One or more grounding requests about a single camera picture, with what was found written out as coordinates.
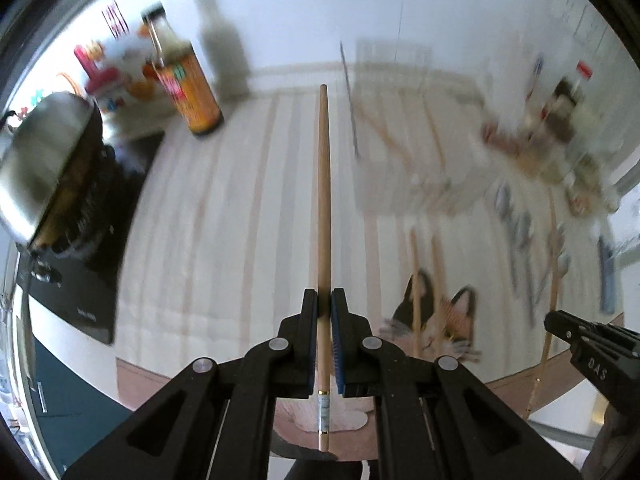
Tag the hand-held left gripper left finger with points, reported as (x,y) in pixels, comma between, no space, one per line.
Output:
(314,340)

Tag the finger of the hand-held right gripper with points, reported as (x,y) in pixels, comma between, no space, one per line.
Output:
(562,326)

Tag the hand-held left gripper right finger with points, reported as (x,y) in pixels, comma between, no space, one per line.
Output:
(338,340)

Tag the wooden chopstick with patterned end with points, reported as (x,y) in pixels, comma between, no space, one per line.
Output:
(324,185)

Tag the person's right forearm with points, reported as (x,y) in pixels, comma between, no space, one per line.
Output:
(620,445)

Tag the blue flat utensil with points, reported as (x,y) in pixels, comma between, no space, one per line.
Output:
(608,275)

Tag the cream paw shaped coaster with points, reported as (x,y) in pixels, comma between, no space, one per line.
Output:
(350,417)

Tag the metal spoon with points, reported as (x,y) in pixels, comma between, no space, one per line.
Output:
(525,250)
(504,210)

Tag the cat face chopstick rest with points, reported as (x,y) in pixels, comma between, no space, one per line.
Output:
(450,320)

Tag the striped table cloth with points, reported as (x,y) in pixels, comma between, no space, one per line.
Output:
(225,240)

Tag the clear plastic utensil tray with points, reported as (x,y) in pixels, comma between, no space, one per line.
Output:
(395,185)

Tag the blurred condiment jars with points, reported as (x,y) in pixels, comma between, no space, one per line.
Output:
(555,160)

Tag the dark sauce bottle red cap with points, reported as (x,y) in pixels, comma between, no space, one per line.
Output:
(570,105)

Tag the black gas stove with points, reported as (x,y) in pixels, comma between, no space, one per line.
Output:
(95,240)

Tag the teal cabinet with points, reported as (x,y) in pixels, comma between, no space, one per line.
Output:
(75,400)

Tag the sauce bottle with orange label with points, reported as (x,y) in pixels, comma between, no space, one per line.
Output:
(192,95)

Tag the steel pot on stove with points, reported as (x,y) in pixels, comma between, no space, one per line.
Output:
(45,165)

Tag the colourful toy packets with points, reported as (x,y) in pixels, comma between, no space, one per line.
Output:
(120,70)

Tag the red wall sticker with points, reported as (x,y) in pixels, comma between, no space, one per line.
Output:
(116,16)

